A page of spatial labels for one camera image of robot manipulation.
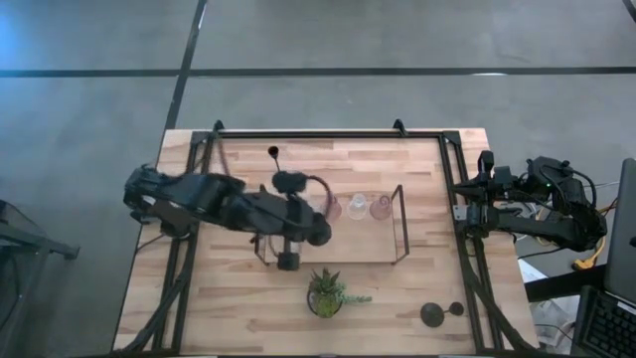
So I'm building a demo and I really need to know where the white paper sheet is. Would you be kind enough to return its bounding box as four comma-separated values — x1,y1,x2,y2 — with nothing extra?
519,258,572,349

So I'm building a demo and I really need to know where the yellow cable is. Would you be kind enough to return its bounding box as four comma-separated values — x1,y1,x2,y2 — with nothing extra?
570,196,617,272

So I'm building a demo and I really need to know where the black table frame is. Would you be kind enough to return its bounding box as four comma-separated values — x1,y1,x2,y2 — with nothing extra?
111,118,541,357

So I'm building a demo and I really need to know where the black floor stand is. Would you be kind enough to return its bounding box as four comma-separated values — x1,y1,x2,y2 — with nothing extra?
0,198,80,344

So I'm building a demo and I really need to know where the black laptop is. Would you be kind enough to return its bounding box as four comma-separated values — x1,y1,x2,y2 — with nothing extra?
569,157,636,358

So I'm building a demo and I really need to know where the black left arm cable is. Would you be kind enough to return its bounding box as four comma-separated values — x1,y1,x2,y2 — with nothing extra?
213,138,337,220

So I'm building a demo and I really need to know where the clear glass candle holder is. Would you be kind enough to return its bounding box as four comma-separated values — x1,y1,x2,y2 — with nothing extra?
346,193,370,221

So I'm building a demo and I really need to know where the wooden shelf riser black frame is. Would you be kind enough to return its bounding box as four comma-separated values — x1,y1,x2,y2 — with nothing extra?
253,183,411,267

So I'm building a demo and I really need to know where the black desk bar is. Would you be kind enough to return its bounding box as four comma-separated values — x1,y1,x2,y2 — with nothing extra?
524,264,608,303

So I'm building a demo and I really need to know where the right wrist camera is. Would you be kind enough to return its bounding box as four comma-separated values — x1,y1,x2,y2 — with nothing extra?
477,149,497,176

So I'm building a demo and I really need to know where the potted succulent plant black pot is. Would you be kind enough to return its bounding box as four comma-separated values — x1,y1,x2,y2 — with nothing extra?
306,267,374,319

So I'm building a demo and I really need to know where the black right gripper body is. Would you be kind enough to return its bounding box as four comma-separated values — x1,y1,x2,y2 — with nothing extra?
477,173,521,204

